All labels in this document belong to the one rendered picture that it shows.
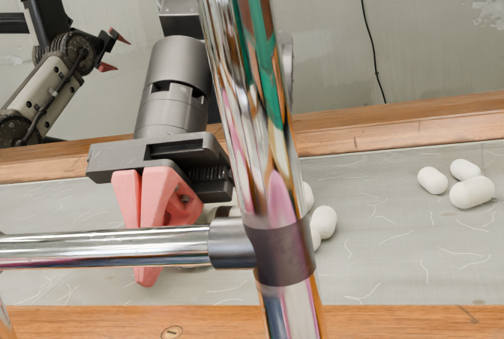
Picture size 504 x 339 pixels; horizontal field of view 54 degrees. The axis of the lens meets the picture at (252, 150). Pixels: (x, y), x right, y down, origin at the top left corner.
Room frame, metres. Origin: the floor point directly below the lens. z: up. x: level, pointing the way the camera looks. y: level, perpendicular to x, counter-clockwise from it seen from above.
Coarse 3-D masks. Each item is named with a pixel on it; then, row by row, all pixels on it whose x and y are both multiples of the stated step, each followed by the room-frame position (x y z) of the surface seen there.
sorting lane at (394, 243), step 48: (480, 144) 0.47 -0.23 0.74; (0, 192) 0.63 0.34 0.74; (48, 192) 0.59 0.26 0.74; (96, 192) 0.55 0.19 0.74; (336, 192) 0.42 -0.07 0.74; (384, 192) 0.40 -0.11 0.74; (336, 240) 0.33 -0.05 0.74; (384, 240) 0.32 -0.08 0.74; (432, 240) 0.30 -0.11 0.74; (480, 240) 0.29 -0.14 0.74; (0, 288) 0.36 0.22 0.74; (48, 288) 0.34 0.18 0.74; (96, 288) 0.33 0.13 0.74; (144, 288) 0.31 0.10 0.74; (192, 288) 0.30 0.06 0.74; (240, 288) 0.29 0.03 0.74; (336, 288) 0.27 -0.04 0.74; (384, 288) 0.26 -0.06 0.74; (432, 288) 0.25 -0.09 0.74; (480, 288) 0.24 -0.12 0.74
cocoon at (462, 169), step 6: (456, 162) 0.39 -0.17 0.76; (462, 162) 0.39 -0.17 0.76; (468, 162) 0.39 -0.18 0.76; (450, 168) 0.40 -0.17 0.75; (456, 168) 0.39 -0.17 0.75; (462, 168) 0.38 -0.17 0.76; (468, 168) 0.38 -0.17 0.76; (474, 168) 0.38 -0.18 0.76; (456, 174) 0.39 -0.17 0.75; (462, 174) 0.38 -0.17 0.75; (468, 174) 0.37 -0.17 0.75; (474, 174) 0.37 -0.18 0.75; (480, 174) 0.38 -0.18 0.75; (462, 180) 0.38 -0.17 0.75
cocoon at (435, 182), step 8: (424, 168) 0.39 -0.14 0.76; (432, 168) 0.39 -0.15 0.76; (424, 176) 0.38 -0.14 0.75; (432, 176) 0.37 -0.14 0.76; (440, 176) 0.37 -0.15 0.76; (424, 184) 0.38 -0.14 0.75; (432, 184) 0.37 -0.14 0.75; (440, 184) 0.37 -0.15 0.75; (432, 192) 0.37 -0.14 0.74; (440, 192) 0.37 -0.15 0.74
